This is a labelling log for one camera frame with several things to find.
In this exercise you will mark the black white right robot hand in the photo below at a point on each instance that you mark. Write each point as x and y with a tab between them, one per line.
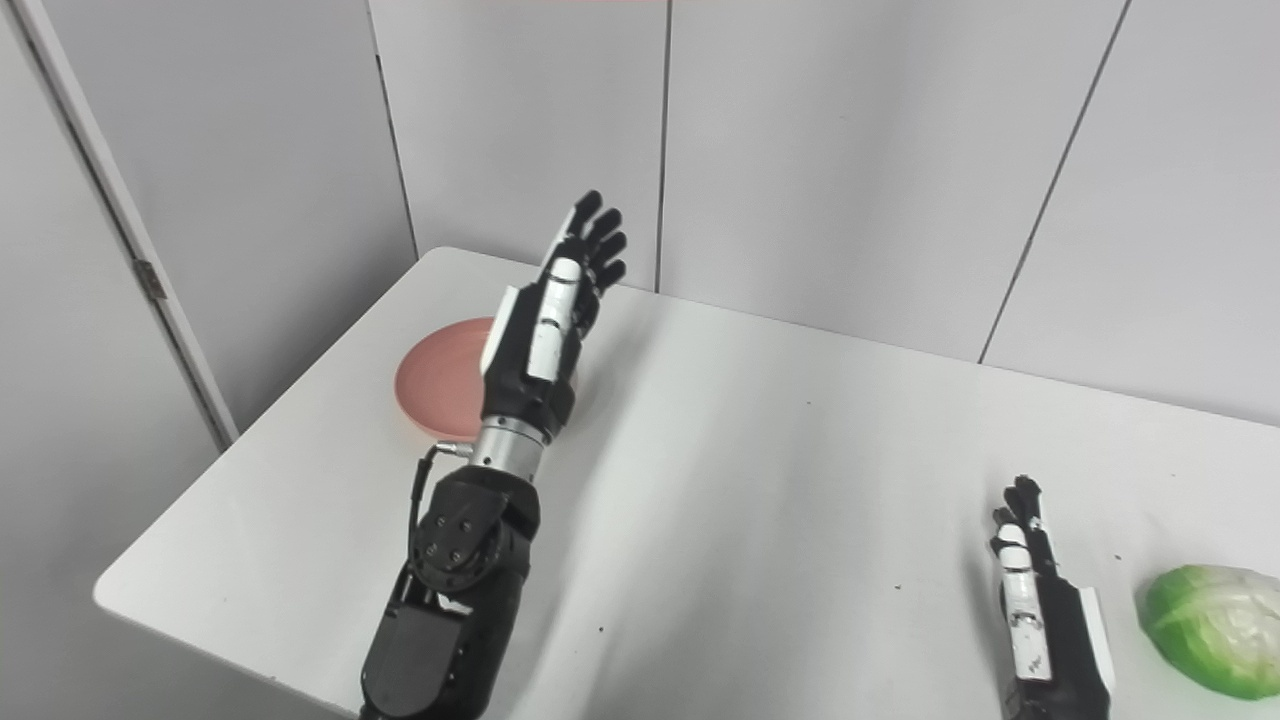
1065	650

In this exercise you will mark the pink round plate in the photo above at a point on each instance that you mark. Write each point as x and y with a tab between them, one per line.
440	385

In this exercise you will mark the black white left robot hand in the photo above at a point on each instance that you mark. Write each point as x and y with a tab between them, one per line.
520	370

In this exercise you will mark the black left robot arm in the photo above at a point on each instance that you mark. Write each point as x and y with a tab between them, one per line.
440	640

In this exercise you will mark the metal door hinge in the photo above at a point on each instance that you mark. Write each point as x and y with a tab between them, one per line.
150	280

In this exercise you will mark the green white cabbage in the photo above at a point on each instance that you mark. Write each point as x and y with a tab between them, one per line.
1215	630

